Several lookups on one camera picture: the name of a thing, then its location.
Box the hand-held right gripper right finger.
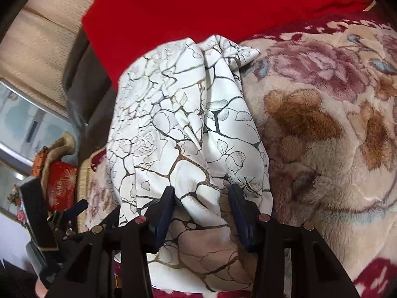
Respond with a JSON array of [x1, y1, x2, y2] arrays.
[[228, 183, 360, 298]]

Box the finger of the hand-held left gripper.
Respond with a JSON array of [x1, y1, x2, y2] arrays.
[[64, 200, 89, 224]]

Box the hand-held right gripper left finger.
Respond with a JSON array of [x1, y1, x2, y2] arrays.
[[46, 186, 176, 298]]

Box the white black-patterned coat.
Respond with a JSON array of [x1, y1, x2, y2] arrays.
[[105, 34, 273, 294]]

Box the red printed box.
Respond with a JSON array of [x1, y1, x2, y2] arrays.
[[46, 161, 78, 213]]

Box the artificial flowers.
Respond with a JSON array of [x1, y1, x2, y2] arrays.
[[6, 183, 25, 224]]

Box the orange black patterned cloth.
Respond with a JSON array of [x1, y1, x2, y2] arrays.
[[32, 146, 52, 176]]

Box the beige padded jacket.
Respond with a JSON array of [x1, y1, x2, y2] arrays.
[[40, 132, 76, 187]]

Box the silver refrigerator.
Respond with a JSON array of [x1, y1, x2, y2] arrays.
[[0, 79, 76, 177]]

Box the dark brown leather sofa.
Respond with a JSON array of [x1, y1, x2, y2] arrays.
[[62, 28, 120, 162]]

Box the floral plush blanket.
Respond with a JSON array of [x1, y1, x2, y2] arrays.
[[77, 11, 397, 298]]

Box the beige dotted curtain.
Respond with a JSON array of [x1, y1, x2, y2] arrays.
[[0, 0, 97, 120]]

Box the red blanket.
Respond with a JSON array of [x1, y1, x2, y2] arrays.
[[81, 0, 373, 92]]

